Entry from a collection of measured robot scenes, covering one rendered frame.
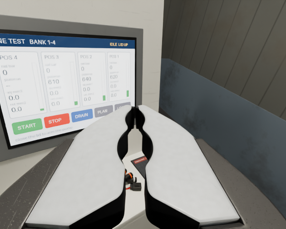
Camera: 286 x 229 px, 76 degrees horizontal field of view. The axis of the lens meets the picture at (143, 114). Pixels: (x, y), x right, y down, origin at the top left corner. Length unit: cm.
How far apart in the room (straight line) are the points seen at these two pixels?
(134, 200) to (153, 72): 46
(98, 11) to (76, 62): 16
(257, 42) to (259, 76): 30
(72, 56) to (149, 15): 30
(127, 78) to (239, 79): 156
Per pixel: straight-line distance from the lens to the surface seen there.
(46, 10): 57
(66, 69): 57
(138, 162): 75
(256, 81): 200
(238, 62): 210
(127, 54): 65
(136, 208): 64
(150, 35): 71
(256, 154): 209
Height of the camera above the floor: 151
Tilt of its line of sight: 30 degrees down
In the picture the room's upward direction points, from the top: 11 degrees clockwise
